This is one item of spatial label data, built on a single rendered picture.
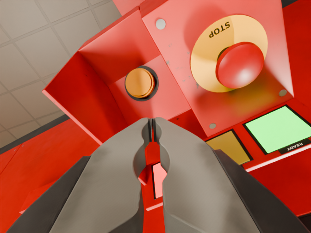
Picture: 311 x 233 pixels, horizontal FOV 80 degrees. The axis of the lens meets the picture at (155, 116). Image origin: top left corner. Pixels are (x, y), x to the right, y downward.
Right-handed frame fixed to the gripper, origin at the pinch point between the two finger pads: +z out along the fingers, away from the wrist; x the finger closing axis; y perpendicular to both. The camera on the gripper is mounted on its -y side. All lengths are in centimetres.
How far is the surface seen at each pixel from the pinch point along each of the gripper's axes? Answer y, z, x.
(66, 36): 2, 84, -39
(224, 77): -1.1, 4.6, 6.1
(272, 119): 4.5, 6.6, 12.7
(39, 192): 42, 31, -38
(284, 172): 19.3, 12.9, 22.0
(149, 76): 1.0, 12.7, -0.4
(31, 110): 39, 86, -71
